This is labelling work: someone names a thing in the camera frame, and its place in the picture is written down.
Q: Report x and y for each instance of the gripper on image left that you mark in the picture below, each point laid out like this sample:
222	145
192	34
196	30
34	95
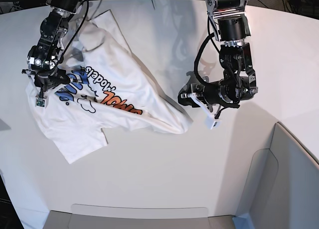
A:
42	83

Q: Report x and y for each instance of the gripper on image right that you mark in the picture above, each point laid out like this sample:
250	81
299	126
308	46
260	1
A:
225	93

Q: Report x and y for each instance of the white printed t-shirt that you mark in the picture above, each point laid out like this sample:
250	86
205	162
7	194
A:
109	90

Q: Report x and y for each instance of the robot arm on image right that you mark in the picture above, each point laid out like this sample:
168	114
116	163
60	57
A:
228	25

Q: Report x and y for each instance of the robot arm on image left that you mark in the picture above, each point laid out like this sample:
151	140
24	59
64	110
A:
43	59

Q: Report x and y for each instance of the grey side panel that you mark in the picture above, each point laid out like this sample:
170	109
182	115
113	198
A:
282	187

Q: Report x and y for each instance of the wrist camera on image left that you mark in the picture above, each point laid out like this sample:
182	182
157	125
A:
41	102

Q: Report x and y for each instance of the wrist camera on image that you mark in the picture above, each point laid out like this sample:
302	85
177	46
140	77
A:
41	102
211	122

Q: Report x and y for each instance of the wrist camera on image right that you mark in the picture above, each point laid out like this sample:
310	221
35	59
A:
211	122

